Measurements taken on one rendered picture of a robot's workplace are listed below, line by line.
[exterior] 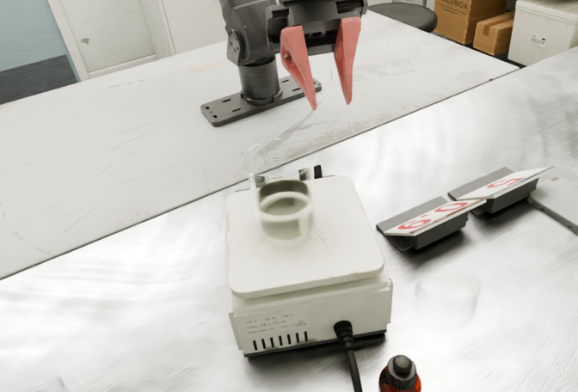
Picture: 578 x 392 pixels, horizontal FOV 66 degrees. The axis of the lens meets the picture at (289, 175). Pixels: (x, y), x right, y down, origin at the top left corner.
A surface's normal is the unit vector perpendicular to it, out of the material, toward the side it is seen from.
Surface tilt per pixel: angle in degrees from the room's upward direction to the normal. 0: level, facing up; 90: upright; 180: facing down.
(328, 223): 0
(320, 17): 39
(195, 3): 90
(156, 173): 0
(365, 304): 90
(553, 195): 0
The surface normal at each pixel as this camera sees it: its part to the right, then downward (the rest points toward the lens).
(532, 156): -0.10, -0.79
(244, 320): 0.14, 0.60
